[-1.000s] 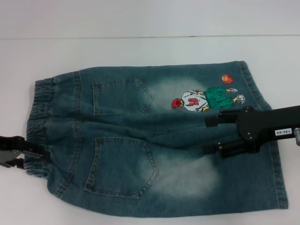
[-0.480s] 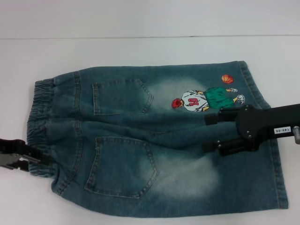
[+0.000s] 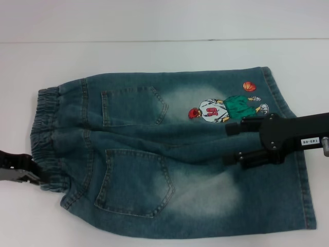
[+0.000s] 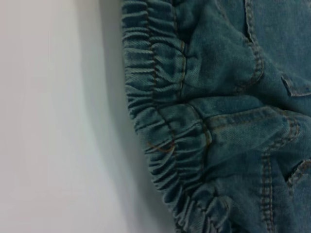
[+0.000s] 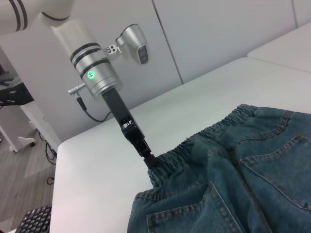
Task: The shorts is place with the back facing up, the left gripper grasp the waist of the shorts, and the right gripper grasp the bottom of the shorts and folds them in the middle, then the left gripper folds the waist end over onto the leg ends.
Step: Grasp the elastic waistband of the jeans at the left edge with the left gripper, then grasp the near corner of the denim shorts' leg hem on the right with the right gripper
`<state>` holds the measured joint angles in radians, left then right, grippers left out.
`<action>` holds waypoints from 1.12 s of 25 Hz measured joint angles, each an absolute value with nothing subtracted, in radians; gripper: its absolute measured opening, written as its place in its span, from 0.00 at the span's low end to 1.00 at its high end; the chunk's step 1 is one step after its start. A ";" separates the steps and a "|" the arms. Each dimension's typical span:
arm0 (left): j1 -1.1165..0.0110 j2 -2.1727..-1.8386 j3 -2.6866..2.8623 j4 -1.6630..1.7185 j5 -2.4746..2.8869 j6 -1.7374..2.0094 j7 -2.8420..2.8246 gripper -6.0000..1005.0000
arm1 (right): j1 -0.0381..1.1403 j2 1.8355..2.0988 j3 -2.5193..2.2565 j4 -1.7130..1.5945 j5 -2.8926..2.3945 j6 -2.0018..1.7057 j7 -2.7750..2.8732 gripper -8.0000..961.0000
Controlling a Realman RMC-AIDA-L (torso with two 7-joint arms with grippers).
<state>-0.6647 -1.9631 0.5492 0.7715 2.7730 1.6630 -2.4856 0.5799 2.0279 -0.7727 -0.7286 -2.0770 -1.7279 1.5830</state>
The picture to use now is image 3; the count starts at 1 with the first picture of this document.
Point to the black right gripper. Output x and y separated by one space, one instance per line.
288 136

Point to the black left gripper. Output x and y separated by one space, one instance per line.
9 167

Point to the blue denim shorts with embroidery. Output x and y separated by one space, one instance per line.
180 164

